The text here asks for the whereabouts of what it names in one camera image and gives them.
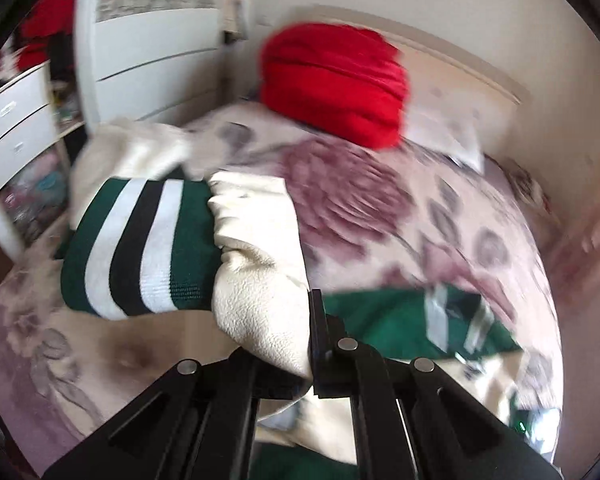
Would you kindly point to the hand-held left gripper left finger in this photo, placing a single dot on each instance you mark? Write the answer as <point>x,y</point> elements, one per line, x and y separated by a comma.
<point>215,395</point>

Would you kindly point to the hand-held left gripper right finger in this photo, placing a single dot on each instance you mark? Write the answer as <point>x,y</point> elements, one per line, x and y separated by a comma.
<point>375,400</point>

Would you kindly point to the green and cream varsity jacket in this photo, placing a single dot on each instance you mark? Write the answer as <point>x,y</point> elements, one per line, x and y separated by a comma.
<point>250,280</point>

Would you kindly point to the pile of colourful clothes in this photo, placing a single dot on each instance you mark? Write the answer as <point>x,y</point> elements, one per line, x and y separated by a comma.
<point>30,195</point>

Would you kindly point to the red clothes pile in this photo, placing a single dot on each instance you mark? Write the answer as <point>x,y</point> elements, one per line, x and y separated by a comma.
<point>45,25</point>

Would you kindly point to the floral bed blanket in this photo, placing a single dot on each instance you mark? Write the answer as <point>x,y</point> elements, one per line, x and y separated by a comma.
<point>380,210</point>

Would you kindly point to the white pillow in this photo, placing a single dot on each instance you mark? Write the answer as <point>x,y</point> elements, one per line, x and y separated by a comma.
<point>445,132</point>

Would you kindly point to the red pillow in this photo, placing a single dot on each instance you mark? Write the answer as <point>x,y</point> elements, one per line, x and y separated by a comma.
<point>335,85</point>

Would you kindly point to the white drawer chest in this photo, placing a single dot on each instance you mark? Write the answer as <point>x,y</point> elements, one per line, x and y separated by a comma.
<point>15,130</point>

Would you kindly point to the white wardrobe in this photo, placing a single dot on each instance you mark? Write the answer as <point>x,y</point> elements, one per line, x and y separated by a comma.
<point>150,50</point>

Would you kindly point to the cream headboard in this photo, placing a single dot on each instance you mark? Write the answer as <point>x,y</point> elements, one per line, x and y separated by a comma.
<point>460,55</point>

